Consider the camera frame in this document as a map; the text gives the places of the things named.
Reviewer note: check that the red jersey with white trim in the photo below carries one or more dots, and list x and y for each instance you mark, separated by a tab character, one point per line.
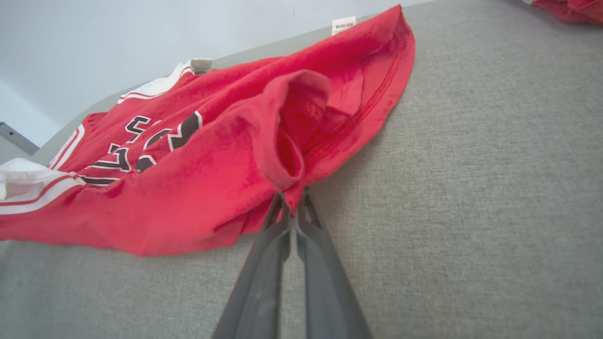
188	188

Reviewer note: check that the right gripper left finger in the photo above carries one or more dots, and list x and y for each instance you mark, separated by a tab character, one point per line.
259	292

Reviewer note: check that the red shorts with white stripe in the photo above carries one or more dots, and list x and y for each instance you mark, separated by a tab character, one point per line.
574	9

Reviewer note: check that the grey fabric sofa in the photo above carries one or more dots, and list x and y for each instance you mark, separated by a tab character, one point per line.
471	188

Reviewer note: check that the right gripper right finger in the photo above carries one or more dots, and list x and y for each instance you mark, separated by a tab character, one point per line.
327	292

